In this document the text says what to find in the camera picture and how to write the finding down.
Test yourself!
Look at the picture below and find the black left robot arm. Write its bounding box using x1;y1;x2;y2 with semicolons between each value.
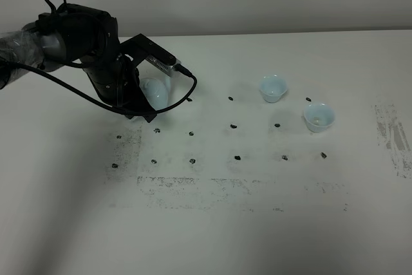
1;4;166;122

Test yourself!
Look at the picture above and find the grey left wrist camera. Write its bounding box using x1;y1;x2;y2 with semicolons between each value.
120;33;180;77

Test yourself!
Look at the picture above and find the pale blue teacup near teapot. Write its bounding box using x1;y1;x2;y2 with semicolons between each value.
259;75;288;103

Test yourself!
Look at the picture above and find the black camera cable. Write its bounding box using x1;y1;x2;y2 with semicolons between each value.
0;0;198;115

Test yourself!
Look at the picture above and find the pale blue teacup far right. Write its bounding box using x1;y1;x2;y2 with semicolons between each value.
303;103;335;133

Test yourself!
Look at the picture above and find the pale blue porcelain teapot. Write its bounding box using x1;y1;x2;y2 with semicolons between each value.
140;71;173;110

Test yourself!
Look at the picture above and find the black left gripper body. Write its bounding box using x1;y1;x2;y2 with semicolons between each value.
85;54;157;122

